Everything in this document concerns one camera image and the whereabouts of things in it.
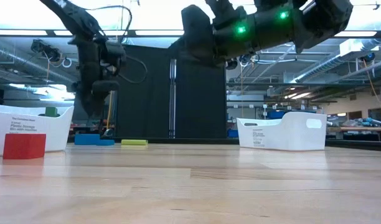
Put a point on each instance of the red foam cube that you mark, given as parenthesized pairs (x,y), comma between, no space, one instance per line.
(24,146)

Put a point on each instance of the blue flat foam block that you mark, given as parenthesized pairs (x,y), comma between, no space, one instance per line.
(106,142)

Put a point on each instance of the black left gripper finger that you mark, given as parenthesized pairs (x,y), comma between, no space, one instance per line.
(84,101)
(101,93)

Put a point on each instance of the black hanging ceiling device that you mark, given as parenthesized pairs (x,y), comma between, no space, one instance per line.
(245,58)
(45,49)

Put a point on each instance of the long ceiling light strip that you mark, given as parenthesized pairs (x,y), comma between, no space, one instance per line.
(159,32)

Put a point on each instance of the silver ceiling air duct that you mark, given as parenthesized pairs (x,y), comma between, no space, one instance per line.
(327,63)
(22,63)

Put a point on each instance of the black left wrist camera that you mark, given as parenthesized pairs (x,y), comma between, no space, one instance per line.
(115,53)

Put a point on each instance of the white plastic storage bin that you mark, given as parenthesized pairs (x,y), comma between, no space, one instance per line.
(290,133)
(58,130)

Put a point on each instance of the black table edge rail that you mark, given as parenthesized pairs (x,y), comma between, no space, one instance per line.
(355,145)

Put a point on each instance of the small blue background bin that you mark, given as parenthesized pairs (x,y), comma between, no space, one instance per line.
(232,133)

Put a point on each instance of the black partition panel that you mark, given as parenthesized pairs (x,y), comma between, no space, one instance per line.
(147,109)
(200,109)

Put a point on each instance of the metal partition hinge post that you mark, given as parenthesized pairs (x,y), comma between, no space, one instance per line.
(172,109)

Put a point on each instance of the black stand base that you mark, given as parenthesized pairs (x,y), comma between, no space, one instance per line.
(107,133)

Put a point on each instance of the wooden background workbench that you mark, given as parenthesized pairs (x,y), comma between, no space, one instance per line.
(358,128)

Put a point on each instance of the lime flat foam block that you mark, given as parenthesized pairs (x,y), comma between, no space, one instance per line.
(134,142)

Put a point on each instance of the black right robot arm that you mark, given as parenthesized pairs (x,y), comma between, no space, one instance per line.
(271,28)

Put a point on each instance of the green foam cube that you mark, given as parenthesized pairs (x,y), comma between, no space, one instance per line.
(51,112)

